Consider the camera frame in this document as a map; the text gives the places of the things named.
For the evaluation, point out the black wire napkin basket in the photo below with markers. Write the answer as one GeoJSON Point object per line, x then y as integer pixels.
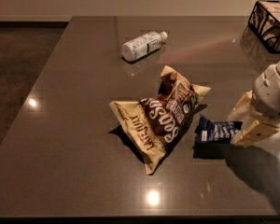
{"type": "Point", "coordinates": [264, 21]}

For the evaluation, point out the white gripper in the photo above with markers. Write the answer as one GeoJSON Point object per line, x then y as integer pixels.
{"type": "Point", "coordinates": [271, 97]}

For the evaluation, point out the clear plastic water bottle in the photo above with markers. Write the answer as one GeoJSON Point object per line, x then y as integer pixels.
{"type": "Point", "coordinates": [143, 45]}

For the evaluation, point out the brown Late July chip bag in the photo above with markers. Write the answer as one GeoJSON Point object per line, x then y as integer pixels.
{"type": "Point", "coordinates": [155, 124]}

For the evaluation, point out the blue rxbar blueberry wrapper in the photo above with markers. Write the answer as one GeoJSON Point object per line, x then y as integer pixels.
{"type": "Point", "coordinates": [209, 131]}

